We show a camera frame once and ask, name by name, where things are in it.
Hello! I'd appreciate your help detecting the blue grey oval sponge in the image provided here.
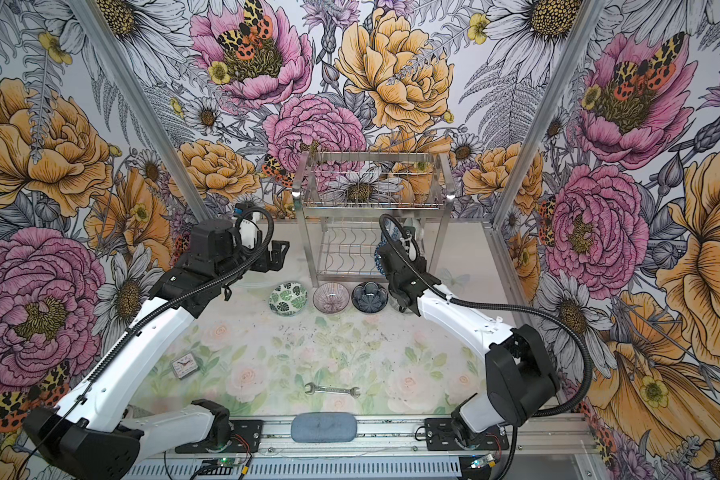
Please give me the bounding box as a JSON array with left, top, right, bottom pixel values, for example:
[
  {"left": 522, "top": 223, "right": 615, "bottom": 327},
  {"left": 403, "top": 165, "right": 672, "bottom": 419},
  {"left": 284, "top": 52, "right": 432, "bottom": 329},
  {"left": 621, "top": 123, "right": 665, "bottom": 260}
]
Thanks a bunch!
[{"left": 290, "top": 412, "right": 358, "bottom": 443}]

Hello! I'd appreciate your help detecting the purple striped bowl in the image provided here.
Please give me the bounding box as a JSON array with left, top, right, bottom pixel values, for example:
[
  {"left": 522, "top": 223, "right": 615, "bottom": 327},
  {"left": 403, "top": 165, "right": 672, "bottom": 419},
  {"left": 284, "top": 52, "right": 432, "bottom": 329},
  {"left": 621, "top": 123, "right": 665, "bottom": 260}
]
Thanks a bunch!
[{"left": 313, "top": 282, "right": 350, "bottom": 315}]

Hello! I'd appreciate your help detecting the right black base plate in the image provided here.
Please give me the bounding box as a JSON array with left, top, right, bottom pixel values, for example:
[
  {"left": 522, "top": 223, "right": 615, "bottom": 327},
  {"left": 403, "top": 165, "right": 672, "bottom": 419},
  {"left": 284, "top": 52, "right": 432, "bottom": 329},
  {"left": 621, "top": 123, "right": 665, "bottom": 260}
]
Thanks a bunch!
[{"left": 423, "top": 417, "right": 510, "bottom": 452}]

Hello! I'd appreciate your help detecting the steel open-end wrench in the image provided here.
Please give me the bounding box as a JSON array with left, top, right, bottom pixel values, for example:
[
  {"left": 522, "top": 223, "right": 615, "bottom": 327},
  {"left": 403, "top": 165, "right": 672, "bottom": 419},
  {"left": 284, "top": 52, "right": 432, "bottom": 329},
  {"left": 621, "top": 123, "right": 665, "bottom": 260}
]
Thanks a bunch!
[{"left": 304, "top": 382, "right": 361, "bottom": 398}]

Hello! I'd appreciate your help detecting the steel two-tier dish rack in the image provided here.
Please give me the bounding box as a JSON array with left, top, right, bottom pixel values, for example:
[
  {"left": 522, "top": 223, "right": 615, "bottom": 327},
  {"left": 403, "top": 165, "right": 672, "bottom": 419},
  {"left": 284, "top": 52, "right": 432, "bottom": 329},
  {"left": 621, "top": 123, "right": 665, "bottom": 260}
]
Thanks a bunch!
[{"left": 292, "top": 151, "right": 456, "bottom": 287}]

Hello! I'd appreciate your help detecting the black corrugated cable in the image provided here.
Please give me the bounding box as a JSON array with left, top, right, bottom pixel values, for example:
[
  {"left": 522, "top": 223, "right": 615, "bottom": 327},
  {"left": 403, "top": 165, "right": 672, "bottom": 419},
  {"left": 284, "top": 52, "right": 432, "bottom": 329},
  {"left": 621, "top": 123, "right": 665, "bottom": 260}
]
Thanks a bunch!
[
  {"left": 11, "top": 206, "right": 276, "bottom": 480},
  {"left": 379, "top": 213, "right": 594, "bottom": 480}
]

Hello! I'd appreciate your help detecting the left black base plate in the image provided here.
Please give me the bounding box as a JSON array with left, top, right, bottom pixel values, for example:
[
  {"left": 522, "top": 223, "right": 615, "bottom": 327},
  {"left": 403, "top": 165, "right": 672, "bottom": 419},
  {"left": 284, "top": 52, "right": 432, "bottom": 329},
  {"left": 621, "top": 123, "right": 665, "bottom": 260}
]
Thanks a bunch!
[{"left": 174, "top": 419, "right": 264, "bottom": 454}]

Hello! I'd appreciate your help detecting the aluminium front rail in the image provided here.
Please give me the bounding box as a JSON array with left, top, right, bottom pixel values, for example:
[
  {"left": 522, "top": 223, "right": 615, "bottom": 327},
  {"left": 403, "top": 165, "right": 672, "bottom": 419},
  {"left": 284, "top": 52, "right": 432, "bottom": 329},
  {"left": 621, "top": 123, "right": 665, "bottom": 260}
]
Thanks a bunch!
[{"left": 89, "top": 411, "right": 595, "bottom": 458}]

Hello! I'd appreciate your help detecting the blue triangle pattern bowl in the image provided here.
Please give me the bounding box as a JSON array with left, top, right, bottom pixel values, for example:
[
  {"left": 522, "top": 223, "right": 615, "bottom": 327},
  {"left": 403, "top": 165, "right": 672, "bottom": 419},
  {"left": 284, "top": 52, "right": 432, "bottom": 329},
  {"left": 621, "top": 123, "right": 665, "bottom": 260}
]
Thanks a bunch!
[{"left": 374, "top": 237, "right": 404, "bottom": 277}]

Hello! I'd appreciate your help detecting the left black corrugated cable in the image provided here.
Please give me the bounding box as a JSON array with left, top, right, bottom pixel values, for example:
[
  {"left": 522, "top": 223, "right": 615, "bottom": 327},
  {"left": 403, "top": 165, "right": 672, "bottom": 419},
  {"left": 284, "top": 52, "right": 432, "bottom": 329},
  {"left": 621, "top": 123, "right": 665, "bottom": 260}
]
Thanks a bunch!
[{"left": 11, "top": 206, "right": 276, "bottom": 480}]

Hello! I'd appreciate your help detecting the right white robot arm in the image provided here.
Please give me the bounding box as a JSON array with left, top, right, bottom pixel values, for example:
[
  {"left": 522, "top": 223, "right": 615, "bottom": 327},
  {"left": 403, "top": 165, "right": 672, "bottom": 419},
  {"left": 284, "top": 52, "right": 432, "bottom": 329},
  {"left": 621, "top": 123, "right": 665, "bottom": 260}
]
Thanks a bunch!
[{"left": 379, "top": 240, "right": 560, "bottom": 446}]

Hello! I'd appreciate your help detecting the white vented cable duct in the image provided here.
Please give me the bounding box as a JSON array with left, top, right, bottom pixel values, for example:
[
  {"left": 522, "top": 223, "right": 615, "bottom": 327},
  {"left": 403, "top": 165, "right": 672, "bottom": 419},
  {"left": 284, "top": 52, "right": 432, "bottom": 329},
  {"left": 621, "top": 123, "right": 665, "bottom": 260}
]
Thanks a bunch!
[{"left": 125, "top": 456, "right": 462, "bottom": 479}]

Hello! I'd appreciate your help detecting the green leaf pattern bowl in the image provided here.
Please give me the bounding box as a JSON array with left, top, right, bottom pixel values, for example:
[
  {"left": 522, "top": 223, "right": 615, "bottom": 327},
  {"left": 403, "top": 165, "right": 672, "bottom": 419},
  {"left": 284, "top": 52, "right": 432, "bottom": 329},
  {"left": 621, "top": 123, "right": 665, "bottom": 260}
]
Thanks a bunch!
[{"left": 268, "top": 281, "right": 308, "bottom": 317}]

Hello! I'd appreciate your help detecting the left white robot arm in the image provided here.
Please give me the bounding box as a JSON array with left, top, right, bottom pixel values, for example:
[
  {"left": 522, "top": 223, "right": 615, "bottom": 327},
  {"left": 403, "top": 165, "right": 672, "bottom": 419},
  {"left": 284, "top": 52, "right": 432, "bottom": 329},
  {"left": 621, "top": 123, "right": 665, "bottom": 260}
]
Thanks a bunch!
[{"left": 23, "top": 207, "right": 289, "bottom": 479}]

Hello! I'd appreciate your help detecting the small white square clock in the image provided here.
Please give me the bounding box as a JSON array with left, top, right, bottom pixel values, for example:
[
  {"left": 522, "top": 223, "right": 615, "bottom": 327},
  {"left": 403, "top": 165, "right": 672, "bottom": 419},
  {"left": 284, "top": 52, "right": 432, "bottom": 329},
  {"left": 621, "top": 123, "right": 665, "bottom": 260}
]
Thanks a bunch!
[{"left": 171, "top": 352, "right": 200, "bottom": 380}]

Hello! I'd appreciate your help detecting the dark grey petal bowl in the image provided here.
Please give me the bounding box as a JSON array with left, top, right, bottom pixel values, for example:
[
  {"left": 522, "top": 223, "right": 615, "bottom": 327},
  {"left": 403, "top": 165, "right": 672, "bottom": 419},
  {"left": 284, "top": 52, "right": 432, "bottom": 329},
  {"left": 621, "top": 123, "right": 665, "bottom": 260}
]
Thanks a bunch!
[{"left": 351, "top": 281, "right": 389, "bottom": 314}]

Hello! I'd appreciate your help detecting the right black corrugated cable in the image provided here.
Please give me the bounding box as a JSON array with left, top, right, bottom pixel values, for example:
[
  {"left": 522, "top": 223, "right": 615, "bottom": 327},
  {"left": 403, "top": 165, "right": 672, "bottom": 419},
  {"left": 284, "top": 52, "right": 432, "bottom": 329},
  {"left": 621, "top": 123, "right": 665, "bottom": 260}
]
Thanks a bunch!
[{"left": 379, "top": 213, "right": 594, "bottom": 480}]

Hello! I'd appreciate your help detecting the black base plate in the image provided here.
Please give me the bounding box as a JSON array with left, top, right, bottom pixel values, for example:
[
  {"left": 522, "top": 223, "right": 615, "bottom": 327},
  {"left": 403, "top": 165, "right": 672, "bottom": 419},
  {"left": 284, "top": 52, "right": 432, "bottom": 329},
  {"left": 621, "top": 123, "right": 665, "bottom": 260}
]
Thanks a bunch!
[
  {"left": 174, "top": 419, "right": 264, "bottom": 454},
  {"left": 423, "top": 417, "right": 510, "bottom": 452}
]

